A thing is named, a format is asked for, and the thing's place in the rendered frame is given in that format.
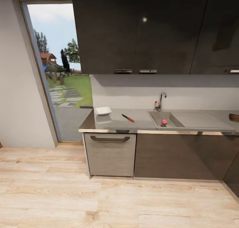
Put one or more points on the bowl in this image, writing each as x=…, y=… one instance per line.
x=102, y=111

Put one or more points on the dishwasher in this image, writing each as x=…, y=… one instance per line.
x=111, y=154

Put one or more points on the drop in sink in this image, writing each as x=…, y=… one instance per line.
x=186, y=120

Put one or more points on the cabinet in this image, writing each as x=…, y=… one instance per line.
x=217, y=49
x=140, y=37

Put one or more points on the fixed window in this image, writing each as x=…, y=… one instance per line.
x=51, y=28

